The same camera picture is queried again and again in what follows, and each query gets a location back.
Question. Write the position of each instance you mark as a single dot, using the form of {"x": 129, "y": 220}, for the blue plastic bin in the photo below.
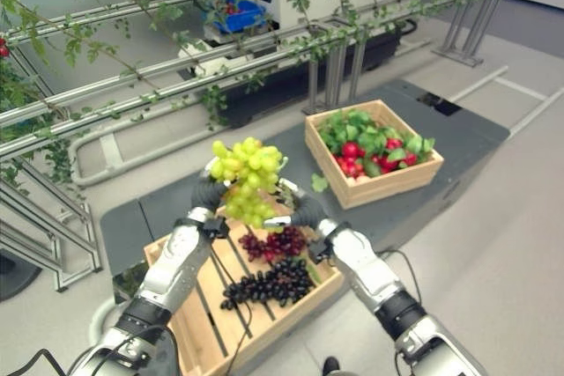
{"x": 247, "y": 15}

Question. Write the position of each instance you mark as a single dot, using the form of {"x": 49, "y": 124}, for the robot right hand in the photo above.
{"x": 308, "y": 211}

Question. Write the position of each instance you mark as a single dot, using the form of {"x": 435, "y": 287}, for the black grape bunch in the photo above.
{"x": 273, "y": 283}

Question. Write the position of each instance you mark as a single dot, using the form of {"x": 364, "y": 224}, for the aluminium post stand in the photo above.
{"x": 473, "y": 28}

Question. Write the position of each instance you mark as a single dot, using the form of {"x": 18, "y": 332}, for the long aluminium rail frame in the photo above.
{"x": 132, "y": 73}

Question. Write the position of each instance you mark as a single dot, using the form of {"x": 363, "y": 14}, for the red berry cluster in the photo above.
{"x": 3, "y": 48}

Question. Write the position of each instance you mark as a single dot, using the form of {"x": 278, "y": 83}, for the red round fruit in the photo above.
{"x": 388, "y": 164}
{"x": 393, "y": 143}
{"x": 350, "y": 169}
{"x": 410, "y": 159}
{"x": 351, "y": 149}

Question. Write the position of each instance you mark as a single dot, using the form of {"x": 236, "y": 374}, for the robot dark foot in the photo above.
{"x": 330, "y": 367}

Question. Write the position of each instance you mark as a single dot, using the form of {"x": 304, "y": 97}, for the green grape bunch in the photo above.
{"x": 247, "y": 164}

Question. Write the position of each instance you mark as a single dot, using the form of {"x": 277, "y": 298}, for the slatted wooden crate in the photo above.
{"x": 211, "y": 332}

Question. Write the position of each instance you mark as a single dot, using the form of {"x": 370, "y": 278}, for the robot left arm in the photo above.
{"x": 176, "y": 261}

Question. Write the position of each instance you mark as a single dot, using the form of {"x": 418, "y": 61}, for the black machine base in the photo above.
{"x": 273, "y": 90}

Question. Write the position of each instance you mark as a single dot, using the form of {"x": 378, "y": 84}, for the green vine branches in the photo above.
{"x": 212, "y": 102}

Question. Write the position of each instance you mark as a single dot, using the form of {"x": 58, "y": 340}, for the red grape bunch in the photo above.
{"x": 277, "y": 241}

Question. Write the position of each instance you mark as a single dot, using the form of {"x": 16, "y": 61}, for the aluminium support legs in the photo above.
{"x": 335, "y": 72}

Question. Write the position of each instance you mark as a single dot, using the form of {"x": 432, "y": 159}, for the white tube floor frame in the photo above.
{"x": 90, "y": 173}

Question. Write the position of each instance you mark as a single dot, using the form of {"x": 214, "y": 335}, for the green leafy sprigs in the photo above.
{"x": 370, "y": 136}

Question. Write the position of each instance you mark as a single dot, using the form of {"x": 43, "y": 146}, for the loose green leaf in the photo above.
{"x": 319, "y": 182}

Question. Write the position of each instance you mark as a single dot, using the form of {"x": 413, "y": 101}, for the solid-sided wooden crate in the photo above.
{"x": 388, "y": 186}

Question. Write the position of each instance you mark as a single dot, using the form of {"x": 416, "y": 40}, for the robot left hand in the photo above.
{"x": 206, "y": 194}

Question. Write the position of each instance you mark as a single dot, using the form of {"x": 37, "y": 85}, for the aluminium profile side frame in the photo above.
{"x": 66, "y": 235}

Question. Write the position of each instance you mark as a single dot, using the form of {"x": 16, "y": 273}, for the black round base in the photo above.
{"x": 13, "y": 272}

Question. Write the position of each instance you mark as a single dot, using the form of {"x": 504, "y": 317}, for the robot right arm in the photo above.
{"x": 370, "y": 274}

